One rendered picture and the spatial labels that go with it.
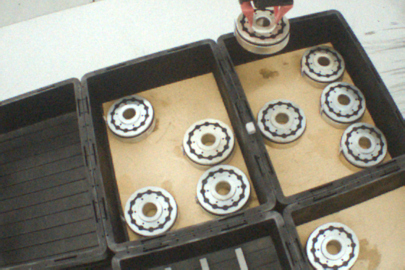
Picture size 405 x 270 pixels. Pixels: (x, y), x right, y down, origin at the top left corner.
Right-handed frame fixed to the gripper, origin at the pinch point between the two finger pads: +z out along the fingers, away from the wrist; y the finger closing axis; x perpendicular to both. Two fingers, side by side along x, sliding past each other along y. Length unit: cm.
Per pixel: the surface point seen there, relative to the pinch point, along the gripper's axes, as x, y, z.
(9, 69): 32, -70, 35
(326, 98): -8.4, 12.7, 17.4
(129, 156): -12.3, -30.3, 21.3
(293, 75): 1.0, 7.9, 20.4
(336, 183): -30.3, 7.1, 10.6
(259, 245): -35.6, -7.4, 21.1
